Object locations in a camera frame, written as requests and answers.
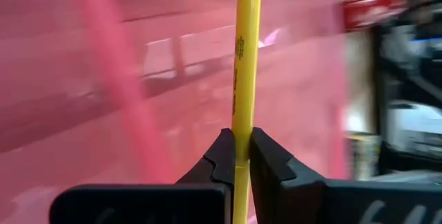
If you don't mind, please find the pink translucent plastic box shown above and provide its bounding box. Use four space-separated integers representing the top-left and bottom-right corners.
0 0 349 224

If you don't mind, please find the yellow highlighter marker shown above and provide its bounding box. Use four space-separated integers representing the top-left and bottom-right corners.
230 0 262 224

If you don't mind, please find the red bag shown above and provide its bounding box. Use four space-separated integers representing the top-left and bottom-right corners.
340 0 410 33

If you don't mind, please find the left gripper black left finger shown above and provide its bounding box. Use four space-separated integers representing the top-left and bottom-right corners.
49 127 237 224

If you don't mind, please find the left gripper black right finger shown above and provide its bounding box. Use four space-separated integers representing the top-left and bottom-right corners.
249 127 442 224

